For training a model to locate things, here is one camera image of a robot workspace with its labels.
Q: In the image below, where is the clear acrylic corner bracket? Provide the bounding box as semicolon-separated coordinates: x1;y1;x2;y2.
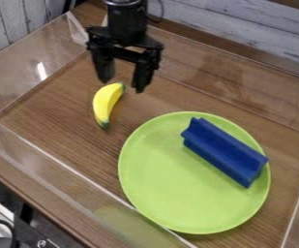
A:
65;12;88;46

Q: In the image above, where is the black cable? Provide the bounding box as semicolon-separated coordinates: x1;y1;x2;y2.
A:
0;218;20;248

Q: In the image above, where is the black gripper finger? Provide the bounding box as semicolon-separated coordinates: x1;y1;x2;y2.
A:
92;48;114;83
132;58;154;93

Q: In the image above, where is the blue foam block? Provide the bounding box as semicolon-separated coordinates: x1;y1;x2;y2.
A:
180;117;269;188

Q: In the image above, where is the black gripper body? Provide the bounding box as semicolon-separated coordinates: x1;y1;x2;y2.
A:
85;26;164;69

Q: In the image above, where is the yellow toy banana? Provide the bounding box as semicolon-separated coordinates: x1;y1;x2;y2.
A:
92;82;125;129

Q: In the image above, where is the clear acrylic tray wall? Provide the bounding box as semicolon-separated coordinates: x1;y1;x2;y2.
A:
0;123;196;248

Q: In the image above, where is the green round plate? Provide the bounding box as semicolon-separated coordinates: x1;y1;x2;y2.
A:
117;111;270;234

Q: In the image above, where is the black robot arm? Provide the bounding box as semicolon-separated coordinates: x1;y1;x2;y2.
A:
85;0;164;93

